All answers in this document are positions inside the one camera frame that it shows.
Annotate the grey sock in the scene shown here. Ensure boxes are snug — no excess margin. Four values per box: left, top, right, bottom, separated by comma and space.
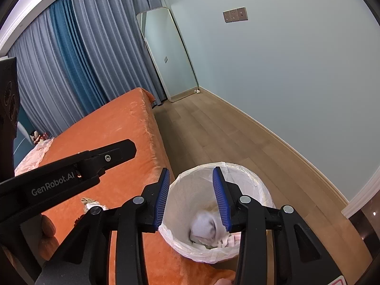
189, 209, 229, 249

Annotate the white trash bag bin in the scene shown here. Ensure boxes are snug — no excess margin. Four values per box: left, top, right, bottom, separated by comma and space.
159, 162, 275, 264

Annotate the left hand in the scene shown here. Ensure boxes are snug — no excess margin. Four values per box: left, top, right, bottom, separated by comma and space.
38, 215, 59, 261

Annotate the pink plastic wrapper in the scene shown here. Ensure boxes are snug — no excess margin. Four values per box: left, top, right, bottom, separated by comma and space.
226, 232, 241, 247

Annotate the pink lace bedding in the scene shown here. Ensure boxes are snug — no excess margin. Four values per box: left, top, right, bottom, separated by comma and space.
14, 137, 55, 176

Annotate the blue grey curtain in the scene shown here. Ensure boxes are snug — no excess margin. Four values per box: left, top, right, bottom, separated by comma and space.
8, 0, 166, 136

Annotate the standing floor mirror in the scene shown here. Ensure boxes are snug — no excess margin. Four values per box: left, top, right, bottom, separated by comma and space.
137, 6, 200, 102

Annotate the white door frame moulding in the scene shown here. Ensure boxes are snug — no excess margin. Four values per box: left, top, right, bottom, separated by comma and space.
341, 167, 380, 219

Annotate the wall switch panel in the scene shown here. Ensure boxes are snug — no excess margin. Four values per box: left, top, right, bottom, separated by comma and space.
223, 7, 248, 23

